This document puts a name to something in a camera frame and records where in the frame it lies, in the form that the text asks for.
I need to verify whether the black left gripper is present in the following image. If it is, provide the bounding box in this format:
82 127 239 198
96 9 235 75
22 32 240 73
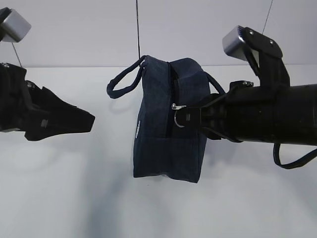
0 63 95 141

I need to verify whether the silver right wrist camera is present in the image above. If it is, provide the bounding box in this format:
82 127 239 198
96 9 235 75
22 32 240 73
222 25 290 88

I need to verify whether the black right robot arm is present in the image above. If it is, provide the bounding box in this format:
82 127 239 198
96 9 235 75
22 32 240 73
174 81 317 145

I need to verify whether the dark navy fabric lunch bag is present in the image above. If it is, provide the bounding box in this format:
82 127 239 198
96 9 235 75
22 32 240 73
106 55 224 183

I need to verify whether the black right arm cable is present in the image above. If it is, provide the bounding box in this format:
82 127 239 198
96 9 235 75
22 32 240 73
273 143 317 171

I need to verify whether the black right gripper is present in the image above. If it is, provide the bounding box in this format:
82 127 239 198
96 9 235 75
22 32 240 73
176 80 254 143

